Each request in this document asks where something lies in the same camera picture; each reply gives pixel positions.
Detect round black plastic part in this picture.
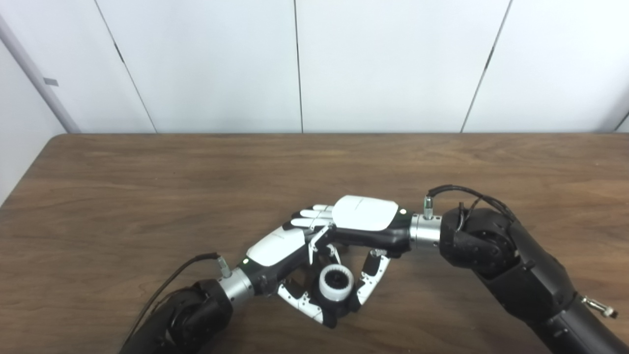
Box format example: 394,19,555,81
312,265,361,320

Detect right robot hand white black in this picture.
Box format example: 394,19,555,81
283,195,414,306

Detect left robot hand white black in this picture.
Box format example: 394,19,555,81
238,224,342,329

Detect silver metal connector plug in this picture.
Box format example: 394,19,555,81
581,295,618,319

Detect gray wall corner post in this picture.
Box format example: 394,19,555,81
0,15,82,134

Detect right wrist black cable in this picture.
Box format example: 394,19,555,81
424,185,516,232

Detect white plastic ring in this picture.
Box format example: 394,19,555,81
319,264,355,302

